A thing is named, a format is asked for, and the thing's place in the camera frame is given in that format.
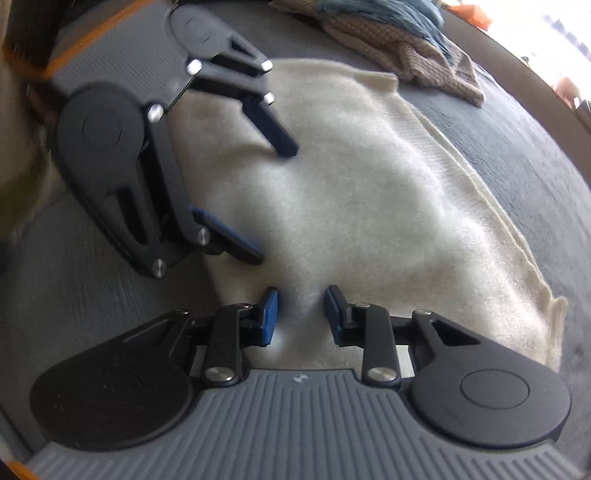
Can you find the teal blue cloth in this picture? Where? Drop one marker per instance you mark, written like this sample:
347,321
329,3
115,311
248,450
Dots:
383,11

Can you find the bright window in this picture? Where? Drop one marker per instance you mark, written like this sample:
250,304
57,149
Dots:
554,27

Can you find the cream fleece garment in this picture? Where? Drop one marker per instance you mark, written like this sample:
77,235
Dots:
369,207

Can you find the terracotta flower pot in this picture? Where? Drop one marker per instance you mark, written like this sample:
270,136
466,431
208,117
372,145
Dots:
565,87

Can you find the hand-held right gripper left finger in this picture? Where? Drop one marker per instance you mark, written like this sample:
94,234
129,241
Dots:
269,318

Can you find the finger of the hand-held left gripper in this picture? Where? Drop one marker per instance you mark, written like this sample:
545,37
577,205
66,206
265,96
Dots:
277,134
231,235

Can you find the pink knit sweater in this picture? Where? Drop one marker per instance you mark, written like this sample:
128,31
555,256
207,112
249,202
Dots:
415,64

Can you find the orange plastic bag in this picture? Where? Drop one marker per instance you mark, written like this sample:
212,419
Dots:
478,11

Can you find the grey bed blanket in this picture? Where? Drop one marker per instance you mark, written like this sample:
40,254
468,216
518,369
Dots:
508,161

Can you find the person's left forearm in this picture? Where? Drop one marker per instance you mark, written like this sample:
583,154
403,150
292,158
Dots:
18,138

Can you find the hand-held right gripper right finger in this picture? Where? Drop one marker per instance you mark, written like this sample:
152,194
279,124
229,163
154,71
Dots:
333,318

